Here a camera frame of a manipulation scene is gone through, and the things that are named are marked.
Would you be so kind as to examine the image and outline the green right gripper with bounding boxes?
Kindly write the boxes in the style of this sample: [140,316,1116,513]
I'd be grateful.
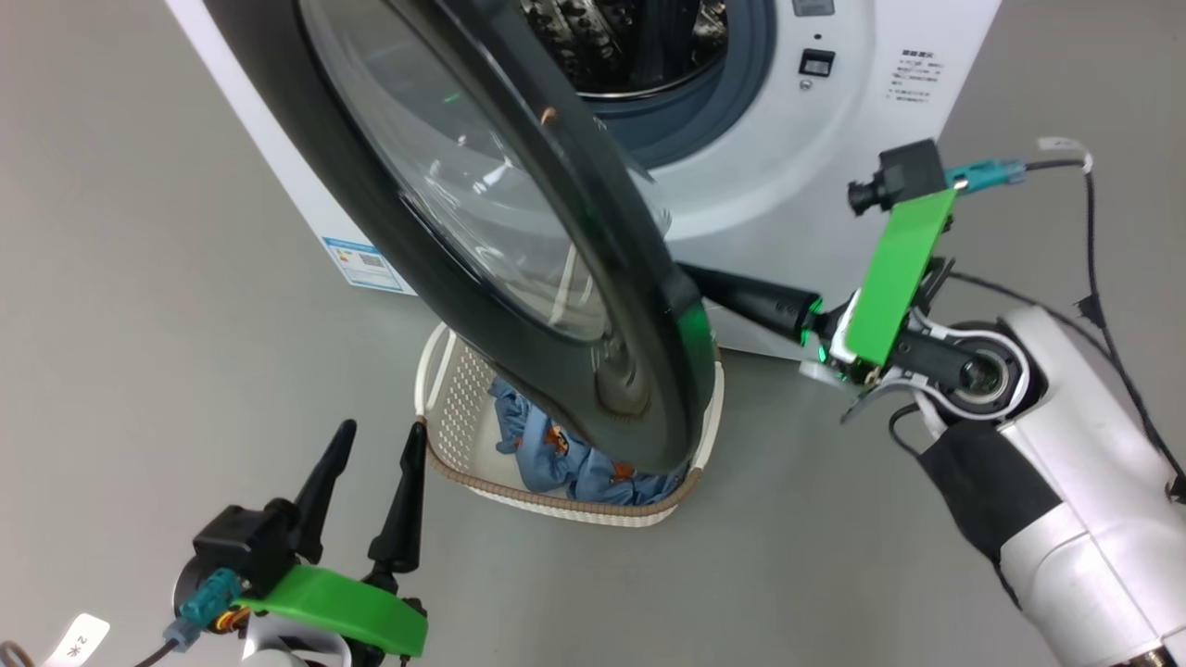
[676,188,965,427]

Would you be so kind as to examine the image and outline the blue clothes with orange print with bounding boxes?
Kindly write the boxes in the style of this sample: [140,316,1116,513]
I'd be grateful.
[488,378,691,506]

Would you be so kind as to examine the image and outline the teal camera connector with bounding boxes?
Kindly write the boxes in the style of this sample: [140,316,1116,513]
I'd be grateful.
[165,570,244,645]
[945,159,1028,191]

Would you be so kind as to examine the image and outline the white front-load washing machine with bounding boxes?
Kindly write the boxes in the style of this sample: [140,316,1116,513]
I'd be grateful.
[167,0,1003,362]

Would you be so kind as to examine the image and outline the teal right camera connector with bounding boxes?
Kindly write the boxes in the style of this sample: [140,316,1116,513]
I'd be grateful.
[945,159,1028,191]

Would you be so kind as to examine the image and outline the dark round glass washer door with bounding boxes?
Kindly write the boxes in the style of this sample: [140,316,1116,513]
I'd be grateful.
[202,0,716,475]

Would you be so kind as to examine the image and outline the cream perforated laundry basket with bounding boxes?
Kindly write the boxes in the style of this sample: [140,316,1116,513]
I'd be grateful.
[414,320,725,529]

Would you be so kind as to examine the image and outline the white paper cable tag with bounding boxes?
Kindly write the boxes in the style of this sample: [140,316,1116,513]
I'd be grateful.
[42,613,110,667]
[1038,136,1094,175]

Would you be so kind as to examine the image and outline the blue energy label sticker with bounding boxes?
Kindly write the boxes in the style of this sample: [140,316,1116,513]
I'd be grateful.
[322,237,416,296]

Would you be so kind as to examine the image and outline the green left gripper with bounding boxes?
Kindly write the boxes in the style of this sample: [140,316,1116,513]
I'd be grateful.
[236,419,429,667]

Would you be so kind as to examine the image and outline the teal left camera connector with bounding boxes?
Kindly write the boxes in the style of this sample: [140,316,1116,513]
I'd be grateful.
[165,570,244,645]

